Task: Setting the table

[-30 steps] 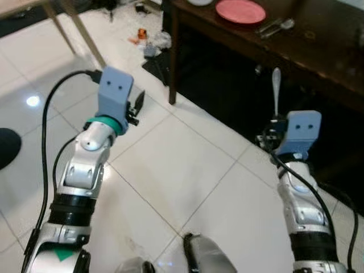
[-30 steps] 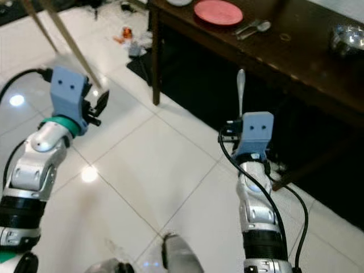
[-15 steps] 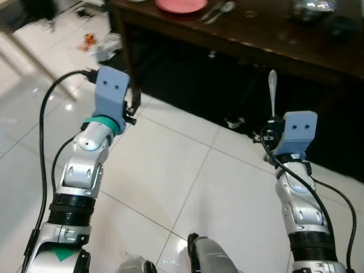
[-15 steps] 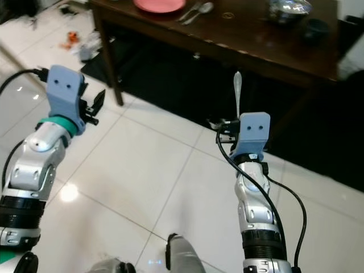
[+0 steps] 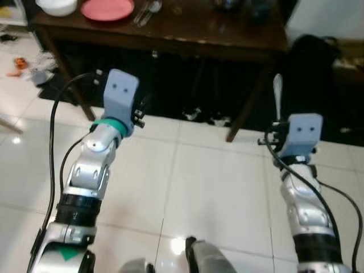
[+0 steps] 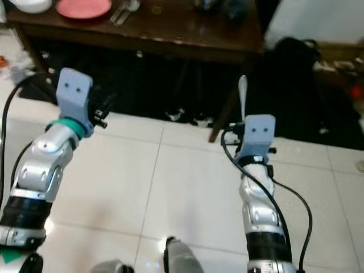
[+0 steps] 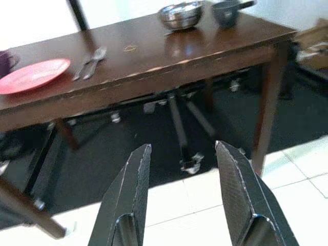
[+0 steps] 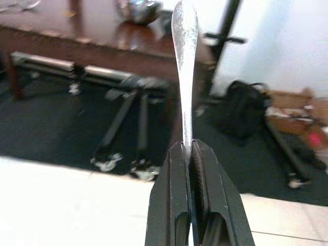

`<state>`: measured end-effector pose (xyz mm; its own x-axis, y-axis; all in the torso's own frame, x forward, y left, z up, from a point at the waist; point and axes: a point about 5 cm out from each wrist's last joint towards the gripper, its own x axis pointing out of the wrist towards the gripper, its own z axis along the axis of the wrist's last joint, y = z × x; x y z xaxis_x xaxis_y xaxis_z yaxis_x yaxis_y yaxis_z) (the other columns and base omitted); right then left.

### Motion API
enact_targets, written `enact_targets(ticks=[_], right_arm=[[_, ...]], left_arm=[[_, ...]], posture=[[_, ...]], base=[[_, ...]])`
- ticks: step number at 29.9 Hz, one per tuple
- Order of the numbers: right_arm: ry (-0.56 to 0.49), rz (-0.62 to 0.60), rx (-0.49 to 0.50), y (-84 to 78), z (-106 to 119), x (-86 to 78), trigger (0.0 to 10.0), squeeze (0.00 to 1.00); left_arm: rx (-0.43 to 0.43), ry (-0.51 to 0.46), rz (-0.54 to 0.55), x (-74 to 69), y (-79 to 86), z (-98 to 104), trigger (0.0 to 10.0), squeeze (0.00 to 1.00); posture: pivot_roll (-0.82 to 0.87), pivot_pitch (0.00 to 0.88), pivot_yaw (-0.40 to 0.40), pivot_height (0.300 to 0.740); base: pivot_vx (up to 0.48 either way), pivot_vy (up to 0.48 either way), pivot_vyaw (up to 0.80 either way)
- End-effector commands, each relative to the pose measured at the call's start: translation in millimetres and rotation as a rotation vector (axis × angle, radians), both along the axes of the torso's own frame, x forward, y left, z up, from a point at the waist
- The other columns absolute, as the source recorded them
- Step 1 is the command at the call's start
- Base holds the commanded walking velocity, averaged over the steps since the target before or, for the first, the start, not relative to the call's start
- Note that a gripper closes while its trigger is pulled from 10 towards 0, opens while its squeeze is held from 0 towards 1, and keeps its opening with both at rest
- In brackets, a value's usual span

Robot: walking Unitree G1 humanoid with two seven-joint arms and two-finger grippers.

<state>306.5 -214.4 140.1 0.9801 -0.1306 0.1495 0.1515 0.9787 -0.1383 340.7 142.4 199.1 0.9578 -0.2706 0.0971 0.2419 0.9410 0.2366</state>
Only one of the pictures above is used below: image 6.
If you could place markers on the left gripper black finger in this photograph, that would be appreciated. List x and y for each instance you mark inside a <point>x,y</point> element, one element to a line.
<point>108,102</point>

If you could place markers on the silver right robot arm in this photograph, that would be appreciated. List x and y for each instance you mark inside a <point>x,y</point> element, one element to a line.
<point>264,216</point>

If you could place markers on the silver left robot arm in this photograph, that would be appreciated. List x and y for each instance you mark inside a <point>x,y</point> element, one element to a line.
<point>34,170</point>

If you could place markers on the slanted table leg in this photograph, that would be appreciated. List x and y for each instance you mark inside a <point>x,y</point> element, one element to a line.
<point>227,108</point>

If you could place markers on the white crumpled cloth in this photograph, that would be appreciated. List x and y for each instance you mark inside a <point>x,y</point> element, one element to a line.
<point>21,68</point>

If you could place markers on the black bag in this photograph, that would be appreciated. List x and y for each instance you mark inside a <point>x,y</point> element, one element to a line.
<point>296,68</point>

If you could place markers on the pink plate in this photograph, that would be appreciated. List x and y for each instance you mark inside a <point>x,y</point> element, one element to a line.
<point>83,7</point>

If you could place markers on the dark brown wooden table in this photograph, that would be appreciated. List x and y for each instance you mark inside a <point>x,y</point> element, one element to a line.
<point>182,31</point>

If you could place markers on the orange floor clutter item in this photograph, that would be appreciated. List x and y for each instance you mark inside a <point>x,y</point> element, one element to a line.
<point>4,65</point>

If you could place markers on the white bowl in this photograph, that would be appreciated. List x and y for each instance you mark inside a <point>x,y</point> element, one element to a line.
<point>29,4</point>

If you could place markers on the grey right robot leg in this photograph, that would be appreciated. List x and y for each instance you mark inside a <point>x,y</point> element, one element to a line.
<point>185,256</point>

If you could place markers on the grey robot leg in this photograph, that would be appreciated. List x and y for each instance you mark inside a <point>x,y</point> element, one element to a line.
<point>112,267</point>
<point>185,256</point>

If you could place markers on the brown cardboard box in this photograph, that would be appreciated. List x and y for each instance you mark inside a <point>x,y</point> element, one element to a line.
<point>341,60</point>

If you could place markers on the grey left robot leg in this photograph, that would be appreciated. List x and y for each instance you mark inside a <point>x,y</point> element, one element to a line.
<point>112,267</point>

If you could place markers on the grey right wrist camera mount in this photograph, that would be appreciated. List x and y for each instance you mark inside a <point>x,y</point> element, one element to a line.
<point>257,135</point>

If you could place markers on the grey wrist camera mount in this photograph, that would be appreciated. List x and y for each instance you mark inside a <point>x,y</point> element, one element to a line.
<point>74,94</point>
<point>257,135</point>

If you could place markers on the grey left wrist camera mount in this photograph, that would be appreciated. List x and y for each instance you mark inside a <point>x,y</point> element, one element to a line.
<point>74,94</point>

